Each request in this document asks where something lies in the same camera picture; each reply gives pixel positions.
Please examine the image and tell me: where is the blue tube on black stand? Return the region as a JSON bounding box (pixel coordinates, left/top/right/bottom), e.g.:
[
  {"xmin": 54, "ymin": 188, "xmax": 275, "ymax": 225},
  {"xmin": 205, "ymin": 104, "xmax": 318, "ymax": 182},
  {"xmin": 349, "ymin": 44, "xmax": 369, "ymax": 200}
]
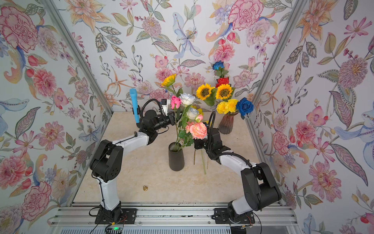
[{"xmin": 129, "ymin": 88, "xmax": 140, "ymax": 124}]

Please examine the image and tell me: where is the yellow carnation pink vase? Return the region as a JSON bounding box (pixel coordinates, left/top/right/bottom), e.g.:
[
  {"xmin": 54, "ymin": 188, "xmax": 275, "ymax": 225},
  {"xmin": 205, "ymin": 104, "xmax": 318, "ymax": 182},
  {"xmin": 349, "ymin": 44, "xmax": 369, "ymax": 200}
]
[
  {"xmin": 216, "ymin": 101, "xmax": 229, "ymax": 115},
  {"xmin": 227, "ymin": 98, "xmax": 239, "ymax": 113}
]

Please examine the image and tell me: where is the dark grey vase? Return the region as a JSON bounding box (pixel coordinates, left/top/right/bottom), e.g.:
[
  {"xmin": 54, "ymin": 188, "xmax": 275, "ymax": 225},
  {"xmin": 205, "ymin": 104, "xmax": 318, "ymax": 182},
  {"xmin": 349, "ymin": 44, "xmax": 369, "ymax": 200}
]
[{"xmin": 168, "ymin": 142, "xmax": 185, "ymax": 171}]

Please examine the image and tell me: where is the red rose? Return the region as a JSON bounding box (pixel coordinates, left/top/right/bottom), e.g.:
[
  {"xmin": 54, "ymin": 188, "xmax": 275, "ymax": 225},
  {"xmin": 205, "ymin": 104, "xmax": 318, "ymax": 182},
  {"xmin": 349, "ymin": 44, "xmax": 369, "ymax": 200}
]
[{"xmin": 216, "ymin": 78, "xmax": 229, "ymax": 88}]

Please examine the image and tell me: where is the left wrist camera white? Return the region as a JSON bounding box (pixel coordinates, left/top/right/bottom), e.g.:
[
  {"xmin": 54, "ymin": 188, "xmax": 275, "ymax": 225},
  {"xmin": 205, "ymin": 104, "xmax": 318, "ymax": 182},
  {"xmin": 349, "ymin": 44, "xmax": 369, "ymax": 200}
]
[{"xmin": 161, "ymin": 99, "xmax": 170, "ymax": 116}]

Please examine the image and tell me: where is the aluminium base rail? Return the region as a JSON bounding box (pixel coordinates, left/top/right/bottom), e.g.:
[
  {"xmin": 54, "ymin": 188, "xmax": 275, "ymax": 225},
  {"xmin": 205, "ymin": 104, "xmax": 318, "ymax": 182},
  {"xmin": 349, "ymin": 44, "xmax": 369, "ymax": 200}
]
[{"xmin": 47, "ymin": 202, "xmax": 301, "ymax": 234}]

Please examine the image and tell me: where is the white rose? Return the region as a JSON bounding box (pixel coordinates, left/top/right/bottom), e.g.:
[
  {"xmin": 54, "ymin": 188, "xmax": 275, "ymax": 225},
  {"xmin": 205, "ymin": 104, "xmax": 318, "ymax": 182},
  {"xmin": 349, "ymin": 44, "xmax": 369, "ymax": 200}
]
[{"xmin": 179, "ymin": 93, "xmax": 196, "ymax": 106}]

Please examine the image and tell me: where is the small blue rose top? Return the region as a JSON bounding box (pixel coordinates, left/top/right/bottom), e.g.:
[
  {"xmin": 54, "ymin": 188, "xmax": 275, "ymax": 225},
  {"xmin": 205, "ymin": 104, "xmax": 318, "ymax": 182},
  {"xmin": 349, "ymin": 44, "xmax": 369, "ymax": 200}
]
[{"xmin": 212, "ymin": 61, "xmax": 225, "ymax": 71}]

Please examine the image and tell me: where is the small white rose bud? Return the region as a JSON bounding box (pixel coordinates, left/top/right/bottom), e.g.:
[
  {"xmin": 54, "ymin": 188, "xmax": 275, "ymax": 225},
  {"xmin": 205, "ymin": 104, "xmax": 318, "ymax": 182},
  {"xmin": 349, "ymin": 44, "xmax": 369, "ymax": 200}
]
[{"xmin": 187, "ymin": 107, "xmax": 200, "ymax": 121}]

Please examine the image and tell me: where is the blue rose large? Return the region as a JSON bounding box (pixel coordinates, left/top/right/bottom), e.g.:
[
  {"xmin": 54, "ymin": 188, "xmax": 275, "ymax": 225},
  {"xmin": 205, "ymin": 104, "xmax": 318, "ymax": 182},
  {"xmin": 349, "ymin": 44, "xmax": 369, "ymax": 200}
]
[{"xmin": 236, "ymin": 97, "xmax": 254, "ymax": 119}]

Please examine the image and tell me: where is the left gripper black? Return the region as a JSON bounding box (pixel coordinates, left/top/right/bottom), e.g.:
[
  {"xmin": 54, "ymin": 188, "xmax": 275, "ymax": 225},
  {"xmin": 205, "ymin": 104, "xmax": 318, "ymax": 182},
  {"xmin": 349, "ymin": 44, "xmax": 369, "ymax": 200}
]
[{"xmin": 151, "ymin": 113, "xmax": 184, "ymax": 132}]

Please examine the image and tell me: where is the magenta rose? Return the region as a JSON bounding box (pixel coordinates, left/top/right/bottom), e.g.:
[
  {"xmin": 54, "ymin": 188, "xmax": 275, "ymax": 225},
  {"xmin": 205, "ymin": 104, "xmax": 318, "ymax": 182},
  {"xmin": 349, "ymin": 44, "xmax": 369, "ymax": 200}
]
[{"xmin": 170, "ymin": 96, "xmax": 182, "ymax": 110}]

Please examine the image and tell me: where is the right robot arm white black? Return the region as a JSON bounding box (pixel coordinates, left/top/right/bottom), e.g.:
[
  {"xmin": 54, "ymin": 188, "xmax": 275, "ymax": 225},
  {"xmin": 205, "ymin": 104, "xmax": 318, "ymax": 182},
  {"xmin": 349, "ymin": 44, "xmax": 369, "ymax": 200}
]
[{"xmin": 194, "ymin": 112, "xmax": 281, "ymax": 226}]

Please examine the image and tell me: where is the pink ribbed glass vase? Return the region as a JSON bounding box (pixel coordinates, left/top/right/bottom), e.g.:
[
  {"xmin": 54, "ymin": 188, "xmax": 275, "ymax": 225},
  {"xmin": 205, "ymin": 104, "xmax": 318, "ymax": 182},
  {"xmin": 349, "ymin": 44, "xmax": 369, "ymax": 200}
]
[{"xmin": 218, "ymin": 112, "xmax": 238, "ymax": 135}]

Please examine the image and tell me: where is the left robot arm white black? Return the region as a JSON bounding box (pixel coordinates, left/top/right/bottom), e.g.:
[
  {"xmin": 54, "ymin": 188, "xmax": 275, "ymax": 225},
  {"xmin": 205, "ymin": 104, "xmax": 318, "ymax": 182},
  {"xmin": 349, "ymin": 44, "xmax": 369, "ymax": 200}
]
[{"xmin": 90, "ymin": 99, "xmax": 176, "ymax": 224}]

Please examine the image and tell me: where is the pink peony flower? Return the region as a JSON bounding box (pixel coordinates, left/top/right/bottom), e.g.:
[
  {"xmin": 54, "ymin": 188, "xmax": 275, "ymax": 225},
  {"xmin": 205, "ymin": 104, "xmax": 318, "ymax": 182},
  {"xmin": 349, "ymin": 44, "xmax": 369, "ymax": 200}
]
[{"xmin": 189, "ymin": 122, "xmax": 207, "ymax": 139}]

